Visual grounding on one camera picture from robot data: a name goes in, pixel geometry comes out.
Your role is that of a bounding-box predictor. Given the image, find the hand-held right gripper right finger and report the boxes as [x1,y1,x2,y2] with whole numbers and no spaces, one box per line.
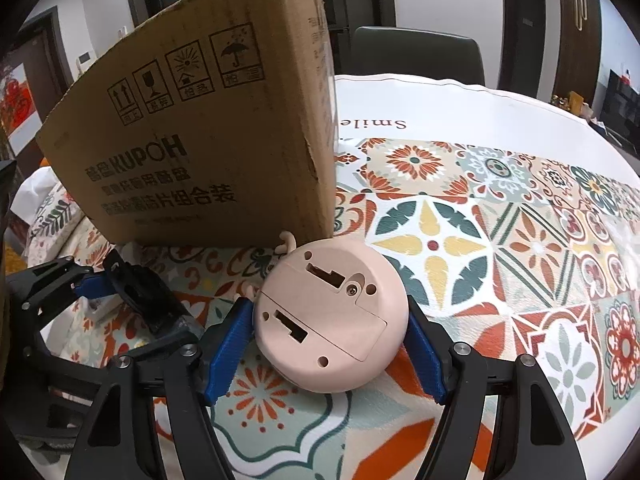
[402,294,588,480]

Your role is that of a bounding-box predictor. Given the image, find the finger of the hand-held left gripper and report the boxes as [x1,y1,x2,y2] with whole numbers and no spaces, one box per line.
[5,256,117,311]
[142,305,205,346]

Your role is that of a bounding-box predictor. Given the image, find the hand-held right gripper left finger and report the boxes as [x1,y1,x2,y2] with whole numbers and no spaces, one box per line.
[62,297,258,480]

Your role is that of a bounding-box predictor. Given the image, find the black charger plug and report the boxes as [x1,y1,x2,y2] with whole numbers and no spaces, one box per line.
[102,250,173,321]

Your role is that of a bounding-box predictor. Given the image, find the pink round clock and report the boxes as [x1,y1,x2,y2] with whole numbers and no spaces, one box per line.
[252,230,407,394]

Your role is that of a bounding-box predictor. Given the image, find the brown cardboard box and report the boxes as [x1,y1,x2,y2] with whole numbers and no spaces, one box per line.
[35,0,342,252]

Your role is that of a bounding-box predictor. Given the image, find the floral fabric tissue pouch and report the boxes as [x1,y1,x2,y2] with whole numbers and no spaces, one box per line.
[20,165,87,267]

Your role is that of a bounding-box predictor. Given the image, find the grey dining chair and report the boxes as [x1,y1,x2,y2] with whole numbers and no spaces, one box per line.
[350,25,487,87]

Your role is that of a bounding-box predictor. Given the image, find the black television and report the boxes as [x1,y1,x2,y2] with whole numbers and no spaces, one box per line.
[600,69,640,147]

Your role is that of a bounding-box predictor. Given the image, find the dark interior door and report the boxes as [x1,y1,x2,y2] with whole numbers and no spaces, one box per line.
[501,0,547,102]

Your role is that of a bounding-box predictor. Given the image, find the red wall picture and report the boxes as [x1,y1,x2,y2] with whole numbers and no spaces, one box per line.
[0,60,42,153]

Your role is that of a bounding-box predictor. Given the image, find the wooden panel with gold handle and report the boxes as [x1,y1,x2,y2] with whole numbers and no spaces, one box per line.
[554,0,602,107]

